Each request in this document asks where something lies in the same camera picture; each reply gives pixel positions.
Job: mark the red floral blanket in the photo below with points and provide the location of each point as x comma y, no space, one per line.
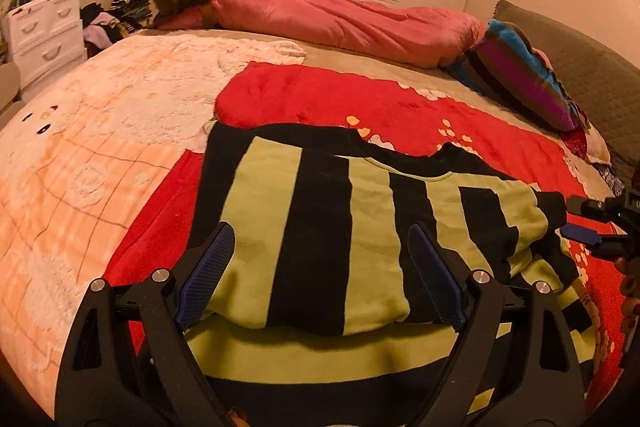
384,113

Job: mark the grey quilted headboard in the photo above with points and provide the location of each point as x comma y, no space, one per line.
603,83

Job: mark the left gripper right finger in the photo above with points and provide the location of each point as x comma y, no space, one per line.
540,383

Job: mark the person's right hand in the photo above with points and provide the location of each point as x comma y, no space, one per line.
630,289

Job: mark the green black striped sweater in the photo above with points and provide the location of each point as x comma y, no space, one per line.
321,318

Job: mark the colourful striped blanket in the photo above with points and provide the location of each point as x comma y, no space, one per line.
505,67

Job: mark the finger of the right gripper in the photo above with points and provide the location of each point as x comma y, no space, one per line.
581,235
586,207

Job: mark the white pink plush blanket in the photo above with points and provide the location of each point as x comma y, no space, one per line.
80,161

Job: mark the pile of clothes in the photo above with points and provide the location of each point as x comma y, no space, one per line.
101,28

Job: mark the white drawer cabinet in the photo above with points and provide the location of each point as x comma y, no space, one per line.
44,38

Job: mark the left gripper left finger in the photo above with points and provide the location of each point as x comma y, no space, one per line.
126,361

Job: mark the pink duvet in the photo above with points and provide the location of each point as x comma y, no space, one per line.
423,37

